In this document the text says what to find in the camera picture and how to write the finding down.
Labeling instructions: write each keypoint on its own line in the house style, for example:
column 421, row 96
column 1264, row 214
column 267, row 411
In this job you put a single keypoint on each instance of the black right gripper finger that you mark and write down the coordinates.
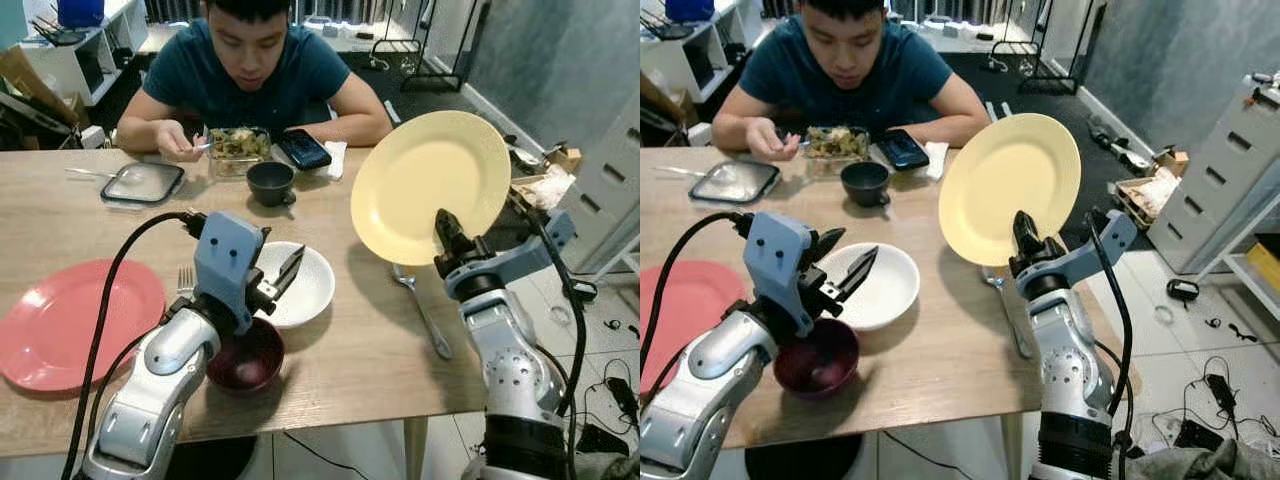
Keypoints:
column 447, row 240
column 1026, row 240

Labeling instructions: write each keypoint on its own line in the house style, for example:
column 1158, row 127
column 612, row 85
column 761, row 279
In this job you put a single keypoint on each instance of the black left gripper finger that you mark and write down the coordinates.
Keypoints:
column 289, row 275
column 827, row 245
column 855, row 275

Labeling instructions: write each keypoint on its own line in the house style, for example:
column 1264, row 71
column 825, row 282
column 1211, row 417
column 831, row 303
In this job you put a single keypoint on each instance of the yellow round plate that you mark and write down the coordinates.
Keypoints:
column 1000, row 180
column 420, row 180

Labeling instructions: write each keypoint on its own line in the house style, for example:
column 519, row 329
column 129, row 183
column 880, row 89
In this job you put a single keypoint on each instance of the metal fork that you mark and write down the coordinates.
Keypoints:
column 185, row 280

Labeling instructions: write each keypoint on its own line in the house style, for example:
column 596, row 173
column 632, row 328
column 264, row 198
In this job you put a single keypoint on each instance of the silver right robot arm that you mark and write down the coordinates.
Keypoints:
column 515, row 380
column 1070, row 380

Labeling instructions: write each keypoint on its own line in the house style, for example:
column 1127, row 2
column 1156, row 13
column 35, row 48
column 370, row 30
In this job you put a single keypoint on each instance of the white bowl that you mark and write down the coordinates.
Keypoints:
column 890, row 290
column 310, row 295

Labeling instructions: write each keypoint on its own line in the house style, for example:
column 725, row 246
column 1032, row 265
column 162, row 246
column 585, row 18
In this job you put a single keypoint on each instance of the metal spoon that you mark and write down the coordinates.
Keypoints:
column 1012, row 320
column 425, row 315

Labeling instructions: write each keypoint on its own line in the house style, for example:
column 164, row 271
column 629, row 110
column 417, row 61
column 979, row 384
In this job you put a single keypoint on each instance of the dark red bowl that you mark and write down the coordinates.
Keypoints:
column 245, row 360
column 815, row 365

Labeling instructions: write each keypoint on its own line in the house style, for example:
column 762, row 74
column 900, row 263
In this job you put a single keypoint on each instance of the black cup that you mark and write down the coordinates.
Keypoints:
column 270, row 182
column 865, row 182

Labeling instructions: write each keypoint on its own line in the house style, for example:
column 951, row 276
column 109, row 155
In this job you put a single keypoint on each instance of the clear food container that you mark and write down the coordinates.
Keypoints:
column 838, row 143
column 240, row 148

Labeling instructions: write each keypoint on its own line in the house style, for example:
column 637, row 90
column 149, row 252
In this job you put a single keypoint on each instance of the black rimmed container lid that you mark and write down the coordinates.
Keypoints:
column 733, row 182
column 142, row 183

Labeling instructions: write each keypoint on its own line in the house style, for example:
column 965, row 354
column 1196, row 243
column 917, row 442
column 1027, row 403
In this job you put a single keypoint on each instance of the small cardboard box with paper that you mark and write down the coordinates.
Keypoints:
column 1150, row 190
column 548, row 182

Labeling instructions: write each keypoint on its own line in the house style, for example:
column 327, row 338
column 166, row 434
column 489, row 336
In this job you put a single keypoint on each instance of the white paper napkin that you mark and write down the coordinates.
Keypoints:
column 335, row 158
column 937, row 158

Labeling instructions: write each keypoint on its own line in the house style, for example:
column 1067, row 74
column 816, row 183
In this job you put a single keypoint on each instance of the black smartphone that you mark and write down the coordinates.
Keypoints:
column 902, row 149
column 302, row 149

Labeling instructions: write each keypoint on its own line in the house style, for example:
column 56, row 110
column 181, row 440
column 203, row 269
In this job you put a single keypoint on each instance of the pink round plate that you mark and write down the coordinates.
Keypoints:
column 680, row 310
column 60, row 325

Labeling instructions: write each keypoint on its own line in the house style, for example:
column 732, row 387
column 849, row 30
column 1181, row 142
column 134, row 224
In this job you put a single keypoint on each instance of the thin light chopstick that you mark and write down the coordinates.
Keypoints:
column 680, row 172
column 90, row 173

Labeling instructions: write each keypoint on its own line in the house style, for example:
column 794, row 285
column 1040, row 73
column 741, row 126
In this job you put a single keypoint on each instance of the person in dark shirt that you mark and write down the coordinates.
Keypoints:
column 850, row 80
column 250, row 80

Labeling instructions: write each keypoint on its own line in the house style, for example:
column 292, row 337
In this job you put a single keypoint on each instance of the grey drawer cabinet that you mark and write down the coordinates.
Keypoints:
column 610, row 190
column 1220, row 170

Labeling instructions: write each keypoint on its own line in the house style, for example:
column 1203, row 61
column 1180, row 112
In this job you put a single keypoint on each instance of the light wooden table leg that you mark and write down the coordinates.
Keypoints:
column 1012, row 450
column 415, row 450

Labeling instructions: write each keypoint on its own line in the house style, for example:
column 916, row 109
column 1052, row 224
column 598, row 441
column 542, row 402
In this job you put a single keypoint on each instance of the black metal rack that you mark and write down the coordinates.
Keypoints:
column 1050, row 45
column 425, row 45

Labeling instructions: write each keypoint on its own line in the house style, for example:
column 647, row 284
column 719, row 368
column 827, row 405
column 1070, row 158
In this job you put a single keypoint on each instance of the white shelf unit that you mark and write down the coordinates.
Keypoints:
column 690, row 50
column 75, row 60

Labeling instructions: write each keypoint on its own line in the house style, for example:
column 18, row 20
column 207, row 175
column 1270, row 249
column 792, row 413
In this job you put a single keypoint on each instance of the grey cloth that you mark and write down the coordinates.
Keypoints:
column 610, row 468
column 1200, row 465

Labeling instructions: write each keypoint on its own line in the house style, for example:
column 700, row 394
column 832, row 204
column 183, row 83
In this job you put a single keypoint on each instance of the blue box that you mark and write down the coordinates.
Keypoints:
column 690, row 9
column 80, row 12

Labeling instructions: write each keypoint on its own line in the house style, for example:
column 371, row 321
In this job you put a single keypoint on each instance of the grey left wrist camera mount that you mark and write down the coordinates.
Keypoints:
column 777, row 262
column 228, row 262

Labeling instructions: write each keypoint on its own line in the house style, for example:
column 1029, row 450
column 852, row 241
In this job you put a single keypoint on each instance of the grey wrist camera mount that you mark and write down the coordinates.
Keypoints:
column 228, row 262
column 520, row 258
column 777, row 262
column 1090, row 258

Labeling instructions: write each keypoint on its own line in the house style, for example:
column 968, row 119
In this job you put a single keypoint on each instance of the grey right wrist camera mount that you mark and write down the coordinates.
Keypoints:
column 520, row 258
column 1090, row 258

